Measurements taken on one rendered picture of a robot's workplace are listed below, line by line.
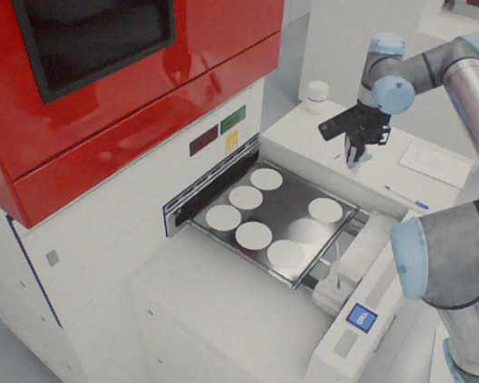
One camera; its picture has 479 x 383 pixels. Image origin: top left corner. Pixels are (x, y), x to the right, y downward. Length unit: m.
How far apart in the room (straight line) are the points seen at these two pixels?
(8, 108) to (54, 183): 0.17
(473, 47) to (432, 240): 0.42
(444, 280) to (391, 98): 0.39
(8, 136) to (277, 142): 0.91
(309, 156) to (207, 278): 0.50
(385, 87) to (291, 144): 0.61
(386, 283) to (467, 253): 0.51
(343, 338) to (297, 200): 0.49
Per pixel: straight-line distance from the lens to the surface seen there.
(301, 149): 1.43
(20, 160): 0.79
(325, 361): 0.98
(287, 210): 1.31
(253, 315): 1.18
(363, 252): 1.28
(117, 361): 1.52
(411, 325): 2.28
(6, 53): 0.71
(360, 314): 1.05
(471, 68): 0.88
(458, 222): 0.66
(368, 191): 1.36
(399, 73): 0.93
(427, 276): 0.66
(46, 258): 1.01
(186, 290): 1.22
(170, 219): 1.24
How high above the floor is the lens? 1.83
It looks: 44 degrees down
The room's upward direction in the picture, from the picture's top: 4 degrees clockwise
